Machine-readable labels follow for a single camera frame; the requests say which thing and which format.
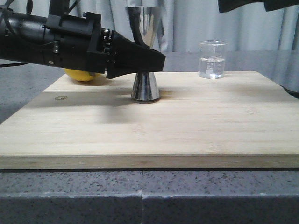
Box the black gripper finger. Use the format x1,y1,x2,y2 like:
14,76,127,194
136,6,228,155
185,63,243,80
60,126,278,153
217,0,266,13
264,0,299,11

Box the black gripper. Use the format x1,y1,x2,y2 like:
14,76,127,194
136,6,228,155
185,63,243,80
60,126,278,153
43,11,166,79

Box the steel double jigger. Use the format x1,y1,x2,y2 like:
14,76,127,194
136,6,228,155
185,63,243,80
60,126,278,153
126,6,162,102

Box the clear glass measuring beaker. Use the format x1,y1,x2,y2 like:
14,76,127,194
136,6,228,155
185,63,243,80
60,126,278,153
199,40,228,79

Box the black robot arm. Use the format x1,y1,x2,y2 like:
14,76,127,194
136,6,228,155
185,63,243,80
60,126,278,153
0,6,165,79

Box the yellow lemon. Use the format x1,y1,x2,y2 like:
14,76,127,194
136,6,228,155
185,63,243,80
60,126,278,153
64,69,101,82

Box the light wooden cutting board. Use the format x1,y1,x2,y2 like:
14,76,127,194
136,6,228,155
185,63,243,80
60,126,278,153
0,71,299,169

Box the black cutting board handle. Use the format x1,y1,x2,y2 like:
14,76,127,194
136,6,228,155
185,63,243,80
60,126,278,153
283,87,299,99

